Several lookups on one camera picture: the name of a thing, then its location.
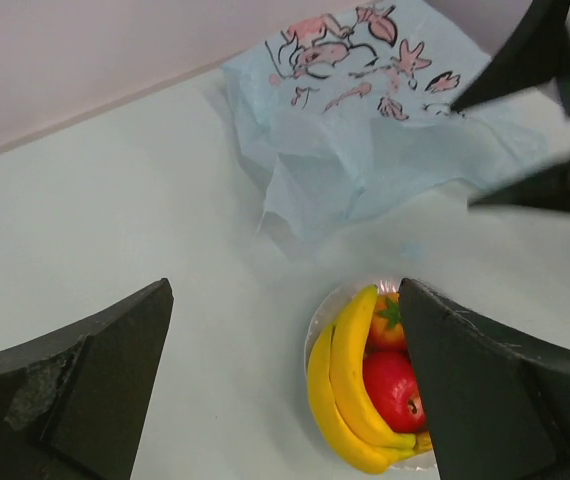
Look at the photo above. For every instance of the yellow fake fruit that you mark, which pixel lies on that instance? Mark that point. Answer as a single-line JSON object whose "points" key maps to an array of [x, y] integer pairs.
{"points": [[361, 387]]}

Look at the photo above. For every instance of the red fake apple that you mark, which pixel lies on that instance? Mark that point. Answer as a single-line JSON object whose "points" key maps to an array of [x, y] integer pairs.
{"points": [[391, 384]]}

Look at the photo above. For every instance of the white paper plate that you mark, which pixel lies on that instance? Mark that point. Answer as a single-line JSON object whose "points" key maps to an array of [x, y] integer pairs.
{"points": [[334, 350]]}

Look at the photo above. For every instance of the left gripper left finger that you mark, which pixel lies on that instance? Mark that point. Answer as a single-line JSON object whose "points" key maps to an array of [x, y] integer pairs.
{"points": [[73, 402]]}

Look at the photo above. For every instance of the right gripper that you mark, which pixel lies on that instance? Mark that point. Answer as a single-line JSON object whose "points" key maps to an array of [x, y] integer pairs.
{"points": [[537, 52]]}

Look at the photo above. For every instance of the orange red fake peach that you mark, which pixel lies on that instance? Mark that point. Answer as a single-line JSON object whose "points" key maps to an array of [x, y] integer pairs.
{"points": [[386, 331]]}

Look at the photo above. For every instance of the light blue plastic bag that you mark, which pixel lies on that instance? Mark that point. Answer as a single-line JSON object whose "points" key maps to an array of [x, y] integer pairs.
{"points": [[342, 117]]}

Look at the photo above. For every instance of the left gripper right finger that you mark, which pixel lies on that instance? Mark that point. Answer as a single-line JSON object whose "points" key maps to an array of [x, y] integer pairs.
{"points": [[497, 400]]}

